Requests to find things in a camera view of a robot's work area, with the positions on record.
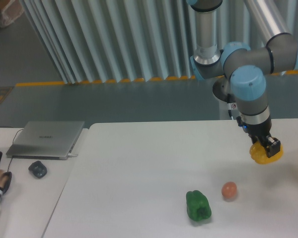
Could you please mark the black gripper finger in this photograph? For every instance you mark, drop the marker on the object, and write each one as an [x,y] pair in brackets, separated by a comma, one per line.
[271,145]

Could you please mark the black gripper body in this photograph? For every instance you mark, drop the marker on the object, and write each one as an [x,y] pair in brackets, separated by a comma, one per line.
[256,126]

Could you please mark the yellow bell pepper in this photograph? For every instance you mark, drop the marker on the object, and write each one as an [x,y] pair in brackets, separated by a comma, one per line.
[258,154]

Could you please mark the black computer mouse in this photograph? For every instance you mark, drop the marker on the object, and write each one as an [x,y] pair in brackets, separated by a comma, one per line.
[8,183]

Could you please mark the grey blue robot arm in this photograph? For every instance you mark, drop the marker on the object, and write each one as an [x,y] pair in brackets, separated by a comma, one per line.
[245,69]

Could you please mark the green bell pepper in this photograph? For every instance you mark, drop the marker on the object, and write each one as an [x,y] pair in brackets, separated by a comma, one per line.
[197,206]

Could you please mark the brown egg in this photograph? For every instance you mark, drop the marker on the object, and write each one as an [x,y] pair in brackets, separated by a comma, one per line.
[229,190]

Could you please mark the corrugated grey partition screen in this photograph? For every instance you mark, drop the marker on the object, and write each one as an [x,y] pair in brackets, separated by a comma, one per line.
[116,40]

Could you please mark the silver closed laptop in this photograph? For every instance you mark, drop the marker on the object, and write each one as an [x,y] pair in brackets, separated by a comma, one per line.
[46,139]

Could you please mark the dark grey earbuds case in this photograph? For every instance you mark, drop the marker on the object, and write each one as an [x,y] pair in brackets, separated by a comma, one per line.
[38,169]

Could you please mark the cardboard box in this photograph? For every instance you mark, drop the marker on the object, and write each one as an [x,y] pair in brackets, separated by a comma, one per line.
[10,10]

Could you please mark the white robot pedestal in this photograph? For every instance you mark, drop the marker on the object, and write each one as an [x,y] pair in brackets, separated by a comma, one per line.
[226,100]

